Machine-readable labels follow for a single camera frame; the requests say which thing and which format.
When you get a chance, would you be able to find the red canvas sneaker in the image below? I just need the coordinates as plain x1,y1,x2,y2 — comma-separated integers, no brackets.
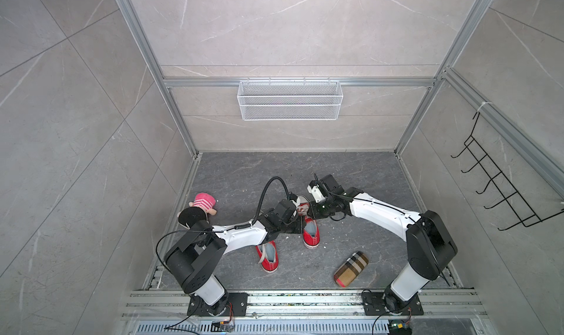
296,195,320,248
256,241,279,273

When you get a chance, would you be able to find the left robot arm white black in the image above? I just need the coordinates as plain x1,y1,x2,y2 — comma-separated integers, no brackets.
164,199,298,310

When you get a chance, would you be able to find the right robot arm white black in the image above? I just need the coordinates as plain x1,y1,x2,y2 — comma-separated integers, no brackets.
308,175,458,311

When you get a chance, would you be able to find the plaid beige glasses case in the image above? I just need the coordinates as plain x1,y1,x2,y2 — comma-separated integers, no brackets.
333,251,369,288

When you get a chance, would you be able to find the plush doll pink hat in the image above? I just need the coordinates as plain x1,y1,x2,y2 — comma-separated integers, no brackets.
177,192,217,229

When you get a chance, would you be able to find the white vented floor grille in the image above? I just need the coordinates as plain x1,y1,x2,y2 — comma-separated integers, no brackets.
132,320,390,334

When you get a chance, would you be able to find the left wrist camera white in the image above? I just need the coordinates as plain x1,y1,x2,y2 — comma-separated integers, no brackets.
289,192,301,207

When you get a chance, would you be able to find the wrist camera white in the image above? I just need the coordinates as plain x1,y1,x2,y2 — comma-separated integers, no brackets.
289,192,301,207
307,181,326,204

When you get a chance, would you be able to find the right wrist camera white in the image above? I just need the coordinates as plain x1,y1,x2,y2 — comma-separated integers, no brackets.
307,181,326,204

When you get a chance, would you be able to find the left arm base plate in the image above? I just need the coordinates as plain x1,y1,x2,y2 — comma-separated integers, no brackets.
187,292,249,317

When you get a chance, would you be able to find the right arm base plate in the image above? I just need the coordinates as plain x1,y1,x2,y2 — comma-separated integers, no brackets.
360,290,424,316

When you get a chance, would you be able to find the white wire mesh basket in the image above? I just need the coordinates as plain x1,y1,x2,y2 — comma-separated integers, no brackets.
237,80,344,121

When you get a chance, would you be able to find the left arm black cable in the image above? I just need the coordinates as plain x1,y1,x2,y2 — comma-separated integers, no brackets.
155,175,292,274

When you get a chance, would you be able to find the aluminium mounting rail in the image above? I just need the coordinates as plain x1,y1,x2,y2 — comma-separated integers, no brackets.
118,289,487,320

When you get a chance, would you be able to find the black wall hook rack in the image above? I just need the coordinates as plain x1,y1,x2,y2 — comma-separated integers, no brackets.
450,112,563,232

